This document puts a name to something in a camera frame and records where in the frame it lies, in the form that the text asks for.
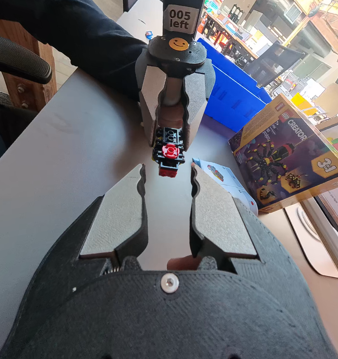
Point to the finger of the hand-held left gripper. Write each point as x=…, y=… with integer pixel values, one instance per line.
x=151, y=95
x=196, y=98

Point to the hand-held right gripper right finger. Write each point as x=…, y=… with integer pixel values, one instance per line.
x=219, y=218

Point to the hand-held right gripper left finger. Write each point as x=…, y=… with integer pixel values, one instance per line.
x=115, y=221

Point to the blue plastic bin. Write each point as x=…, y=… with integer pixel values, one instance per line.
x=230, y=89

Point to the lego instruction booklet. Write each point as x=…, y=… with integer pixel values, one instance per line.
x=227, y=179

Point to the black red yellow lego model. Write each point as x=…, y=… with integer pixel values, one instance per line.
x=170, y=151

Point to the person's left forearm black sleeve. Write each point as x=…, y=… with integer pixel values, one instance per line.
x=82, y=36

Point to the purple yellow lego set box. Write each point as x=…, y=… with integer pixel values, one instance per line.
x=283, y=157

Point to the person's left hand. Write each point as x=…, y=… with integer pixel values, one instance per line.
x=171, y=116

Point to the person's right hand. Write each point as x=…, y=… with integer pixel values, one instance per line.
x=183, y=263

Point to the cluttered storage shelves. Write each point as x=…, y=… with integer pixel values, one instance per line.
x=236, y=28

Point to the black chair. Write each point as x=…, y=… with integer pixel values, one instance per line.
x=275, y=61

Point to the yellow container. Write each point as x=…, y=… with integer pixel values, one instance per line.
x=302, y=102

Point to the black office chair armrest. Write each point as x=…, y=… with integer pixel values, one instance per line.
x=17, y=61

